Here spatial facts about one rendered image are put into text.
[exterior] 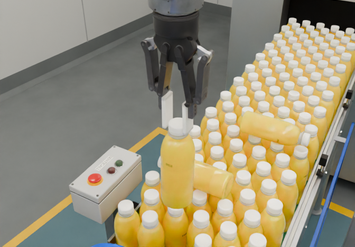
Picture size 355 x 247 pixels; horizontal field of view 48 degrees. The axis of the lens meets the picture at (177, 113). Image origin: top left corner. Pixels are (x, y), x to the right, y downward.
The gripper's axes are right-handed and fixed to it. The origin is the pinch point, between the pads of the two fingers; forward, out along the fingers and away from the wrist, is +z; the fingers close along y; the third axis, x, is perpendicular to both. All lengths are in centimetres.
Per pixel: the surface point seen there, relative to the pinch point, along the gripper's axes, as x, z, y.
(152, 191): 7.1, 32.4, -12.1
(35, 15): 181, 81, -256
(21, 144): 90, 141, -190
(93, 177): 2.6, 31.3, -28.1
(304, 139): 43, 28, 17
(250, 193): 19.2, 32.7, 10.3
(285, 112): 61, 33, 6
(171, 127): -1.6, 2.4, -0.3
